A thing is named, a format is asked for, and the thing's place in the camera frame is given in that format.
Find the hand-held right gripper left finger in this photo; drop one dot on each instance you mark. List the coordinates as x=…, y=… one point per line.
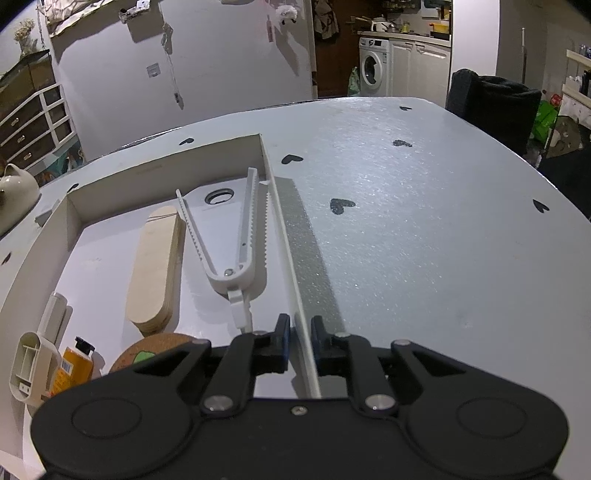
x=285, y=346

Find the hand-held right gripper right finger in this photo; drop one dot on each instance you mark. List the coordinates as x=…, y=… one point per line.
x=316, y=342

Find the white serrated plastic tongs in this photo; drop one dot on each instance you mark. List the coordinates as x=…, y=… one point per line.
x=249, y=221

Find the stack of wooden sticks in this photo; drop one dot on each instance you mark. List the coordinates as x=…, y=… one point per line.
x=152, y=267

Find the white cardboard box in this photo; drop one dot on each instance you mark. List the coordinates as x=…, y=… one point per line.
x=106, y=258

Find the orange tube black cap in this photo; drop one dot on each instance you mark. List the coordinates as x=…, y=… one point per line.
x=76, y=367

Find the white plastic cylinder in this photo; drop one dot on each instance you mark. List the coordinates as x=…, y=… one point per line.
x=53, y=314

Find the white plastic scoop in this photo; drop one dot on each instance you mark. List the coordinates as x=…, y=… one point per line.
x=41, y=364

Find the round cork coaster green print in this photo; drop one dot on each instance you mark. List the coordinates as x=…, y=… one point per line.
x=152, y=346

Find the grey heart-print tablecloth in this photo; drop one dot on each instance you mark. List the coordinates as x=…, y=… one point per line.
x=415, y=240

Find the green plastic bag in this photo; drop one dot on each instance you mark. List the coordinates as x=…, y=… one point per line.
x=354, y=83

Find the small white block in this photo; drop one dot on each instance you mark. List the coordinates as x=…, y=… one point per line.
x=46, y=214

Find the white washing machine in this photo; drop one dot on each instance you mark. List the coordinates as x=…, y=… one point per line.
x=374, y=69

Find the white kitchen cabinet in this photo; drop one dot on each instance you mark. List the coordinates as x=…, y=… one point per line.
x=420, y=71

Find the black chair with dark cloth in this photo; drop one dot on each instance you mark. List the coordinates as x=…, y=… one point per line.
x=494, y=110

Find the cream ceramic cat pot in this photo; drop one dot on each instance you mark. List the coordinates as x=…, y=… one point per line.
x=18, y=189

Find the white pot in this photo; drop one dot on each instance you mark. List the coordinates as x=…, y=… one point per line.
x=381, y=25

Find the hanging apron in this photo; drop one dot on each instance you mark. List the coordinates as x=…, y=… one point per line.
x=325, y=18

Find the yellow container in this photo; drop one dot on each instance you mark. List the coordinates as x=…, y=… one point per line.
x=439, y=27

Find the white drawer cabinet dark drawers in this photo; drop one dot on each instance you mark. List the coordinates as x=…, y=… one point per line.
x=32, y=120

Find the white pole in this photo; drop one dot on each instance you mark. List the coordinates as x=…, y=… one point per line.
x=523, y=55

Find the white shelf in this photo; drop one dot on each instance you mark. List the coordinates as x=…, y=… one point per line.
x=575, y=97

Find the glass terrarium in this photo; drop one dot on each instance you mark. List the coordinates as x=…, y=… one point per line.
x=27, y=69

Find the dried flower bunch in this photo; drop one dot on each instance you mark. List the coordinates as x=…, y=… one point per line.
x=25, y=34

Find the wall socket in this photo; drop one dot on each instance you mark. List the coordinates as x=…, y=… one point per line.
x=153, y=70

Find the white sheep wall toy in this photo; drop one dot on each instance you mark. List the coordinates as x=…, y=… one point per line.
x=287, y=13

